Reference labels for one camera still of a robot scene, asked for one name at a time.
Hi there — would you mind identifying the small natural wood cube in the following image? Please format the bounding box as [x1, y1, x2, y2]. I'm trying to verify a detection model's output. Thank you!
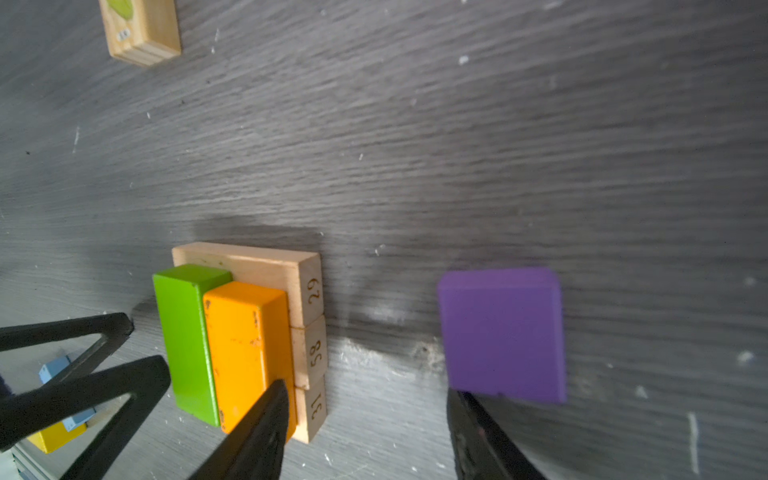
[99, 0, 182, 67]

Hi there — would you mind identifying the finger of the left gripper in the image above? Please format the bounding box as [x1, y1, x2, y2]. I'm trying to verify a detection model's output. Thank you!
[1, 313, 134, 384]
[1, 355, 171, 479]

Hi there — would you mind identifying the green wood block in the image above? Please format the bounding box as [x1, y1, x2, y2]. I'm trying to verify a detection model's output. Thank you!
[153, 264, 232, 427]

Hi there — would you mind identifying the yellow wood arch block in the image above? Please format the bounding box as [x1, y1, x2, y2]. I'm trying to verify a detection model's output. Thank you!
[27, 422, 87, 454]

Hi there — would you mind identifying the natural wood rectangular block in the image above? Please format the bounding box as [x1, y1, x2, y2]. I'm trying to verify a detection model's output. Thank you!
[172, 242, 324, 328]

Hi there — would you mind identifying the light blue wood block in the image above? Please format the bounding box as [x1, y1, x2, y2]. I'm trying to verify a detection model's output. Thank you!
[38, 356, 97, 433]

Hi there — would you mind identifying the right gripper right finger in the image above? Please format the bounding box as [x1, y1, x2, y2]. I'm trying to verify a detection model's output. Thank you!
[447, 389, 545, 480]

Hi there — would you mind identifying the natural wood plank block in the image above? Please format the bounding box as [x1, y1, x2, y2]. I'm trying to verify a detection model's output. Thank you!
[292, 376, 327, 444]

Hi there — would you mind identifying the purple wood block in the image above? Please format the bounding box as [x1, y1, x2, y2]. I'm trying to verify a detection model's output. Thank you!
[437, 267, 567, 404]

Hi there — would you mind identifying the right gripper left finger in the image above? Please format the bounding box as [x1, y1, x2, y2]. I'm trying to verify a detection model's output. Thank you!
[190, 380, 289, 479]

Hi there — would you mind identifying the orange wood block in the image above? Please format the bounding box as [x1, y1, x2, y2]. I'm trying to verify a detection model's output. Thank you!
[203, 281, 297, 436]

